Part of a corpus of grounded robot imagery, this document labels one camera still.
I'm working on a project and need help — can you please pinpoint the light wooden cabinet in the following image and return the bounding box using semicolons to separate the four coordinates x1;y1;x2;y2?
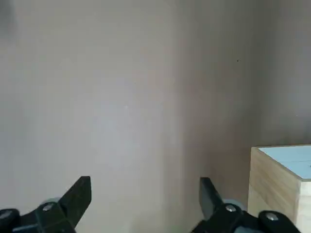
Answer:
247;144;311;233

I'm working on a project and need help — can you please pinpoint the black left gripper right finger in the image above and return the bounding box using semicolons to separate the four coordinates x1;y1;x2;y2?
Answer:
190;177;302;233

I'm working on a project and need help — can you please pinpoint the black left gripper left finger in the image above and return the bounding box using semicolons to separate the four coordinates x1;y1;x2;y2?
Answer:
0;176;92;233

